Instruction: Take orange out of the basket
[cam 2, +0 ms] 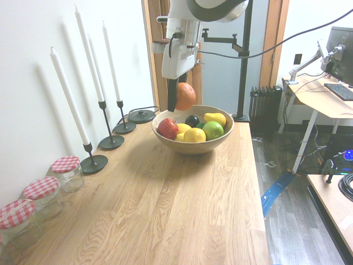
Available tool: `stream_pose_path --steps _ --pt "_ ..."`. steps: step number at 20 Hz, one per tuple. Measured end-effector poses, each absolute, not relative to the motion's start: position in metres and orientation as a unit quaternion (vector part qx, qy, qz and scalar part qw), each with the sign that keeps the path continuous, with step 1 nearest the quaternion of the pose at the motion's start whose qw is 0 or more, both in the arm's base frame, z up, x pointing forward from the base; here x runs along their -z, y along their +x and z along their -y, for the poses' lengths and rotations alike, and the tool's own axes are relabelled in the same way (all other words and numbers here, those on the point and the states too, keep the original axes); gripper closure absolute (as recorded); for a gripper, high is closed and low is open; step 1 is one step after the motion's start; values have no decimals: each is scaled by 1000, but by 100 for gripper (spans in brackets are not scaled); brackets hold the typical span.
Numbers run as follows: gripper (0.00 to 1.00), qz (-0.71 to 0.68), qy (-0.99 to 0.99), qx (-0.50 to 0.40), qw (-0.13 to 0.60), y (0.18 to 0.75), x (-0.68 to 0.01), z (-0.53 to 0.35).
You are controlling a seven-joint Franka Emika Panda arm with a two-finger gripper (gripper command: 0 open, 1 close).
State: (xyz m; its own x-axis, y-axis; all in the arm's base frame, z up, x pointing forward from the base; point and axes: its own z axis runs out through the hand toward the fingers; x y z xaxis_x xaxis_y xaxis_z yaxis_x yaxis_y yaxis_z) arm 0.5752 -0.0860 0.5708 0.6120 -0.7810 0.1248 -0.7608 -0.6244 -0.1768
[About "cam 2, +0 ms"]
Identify blue floor tape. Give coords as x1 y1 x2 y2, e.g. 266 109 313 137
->
260 172 293 219

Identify wooden door frame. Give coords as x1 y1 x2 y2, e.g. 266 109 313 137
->
141 0 290 111

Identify short black candle holder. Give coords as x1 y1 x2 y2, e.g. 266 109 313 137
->
79 142 109 174

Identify white taper candle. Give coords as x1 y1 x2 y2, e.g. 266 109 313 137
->
74 4 105 102
101 20 121 102
50 46 91 146

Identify black keyboard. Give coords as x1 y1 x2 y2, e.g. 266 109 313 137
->
324 83 353 102

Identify black computer monitor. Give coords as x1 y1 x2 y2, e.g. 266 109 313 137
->
324 26 353 89

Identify dark avocado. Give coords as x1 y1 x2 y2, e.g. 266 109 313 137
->
185 115 200 128

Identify tall black candle holder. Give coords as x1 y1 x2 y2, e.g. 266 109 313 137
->
98 100 125 150

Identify yellow pear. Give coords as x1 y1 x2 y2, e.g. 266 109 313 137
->
200 112 227 128

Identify wooden fruit bowl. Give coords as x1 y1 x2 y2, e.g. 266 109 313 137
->
151 104 235 155

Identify black coiled cable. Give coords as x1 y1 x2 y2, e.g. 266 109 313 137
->
338 173 353 201

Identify large yellow lemon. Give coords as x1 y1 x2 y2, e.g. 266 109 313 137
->
176 123 192 135

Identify black round base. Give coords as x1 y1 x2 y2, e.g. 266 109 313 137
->
128 109 157 124

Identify glass jar red checked lid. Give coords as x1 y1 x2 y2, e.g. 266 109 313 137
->
51 156 85 193
23 176 66 220
0 199 42 249

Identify black pole clamp stand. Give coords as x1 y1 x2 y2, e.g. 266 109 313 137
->
202 0 253 122

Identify green apple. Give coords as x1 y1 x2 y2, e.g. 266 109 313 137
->
202 121 224 141

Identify orange fruit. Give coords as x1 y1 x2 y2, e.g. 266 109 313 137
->
175 82 197 112

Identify black oil radiator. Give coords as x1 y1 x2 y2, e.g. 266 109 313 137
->
249 85 284 137

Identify red apple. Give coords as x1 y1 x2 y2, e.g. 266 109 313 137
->
157 118 179 140

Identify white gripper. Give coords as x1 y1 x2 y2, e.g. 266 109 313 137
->
162 41 200 113

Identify device with blue light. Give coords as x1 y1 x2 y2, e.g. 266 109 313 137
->
335 150 353 174

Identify yellow apple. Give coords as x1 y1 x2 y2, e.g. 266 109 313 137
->
184 128 207 144

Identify medium black candle holder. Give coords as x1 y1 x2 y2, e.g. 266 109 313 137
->
114 100 137 135

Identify wooden desk white legs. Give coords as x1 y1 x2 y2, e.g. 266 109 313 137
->
281 76 353 174

